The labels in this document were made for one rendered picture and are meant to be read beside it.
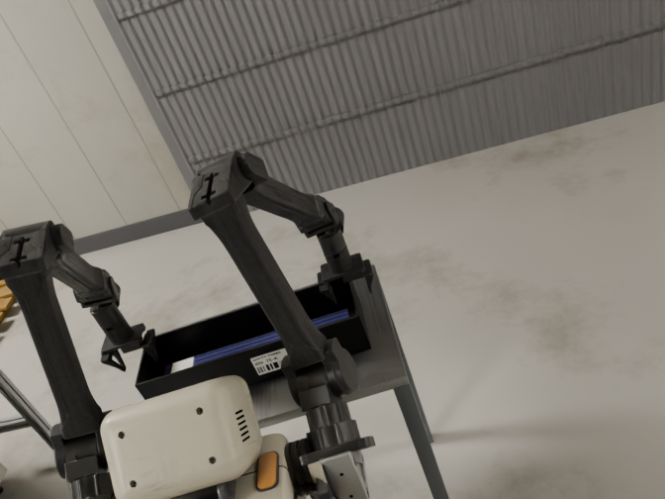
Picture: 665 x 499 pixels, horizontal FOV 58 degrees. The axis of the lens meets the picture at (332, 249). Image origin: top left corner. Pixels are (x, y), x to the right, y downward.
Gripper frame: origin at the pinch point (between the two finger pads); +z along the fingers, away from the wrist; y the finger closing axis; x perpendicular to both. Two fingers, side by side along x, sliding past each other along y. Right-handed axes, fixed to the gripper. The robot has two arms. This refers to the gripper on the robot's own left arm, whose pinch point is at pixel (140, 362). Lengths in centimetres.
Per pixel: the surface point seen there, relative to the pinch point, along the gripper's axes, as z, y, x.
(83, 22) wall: -50, 51, -244
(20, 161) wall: 14, 134, -255
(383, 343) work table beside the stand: 12, -60, 7
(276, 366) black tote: 8.1, -33.4, 7.4
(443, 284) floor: 90, -89, -105
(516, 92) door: 58, -169, -213
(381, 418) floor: 91, -47, -40
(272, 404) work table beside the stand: 11.8, -30.8, 15.5
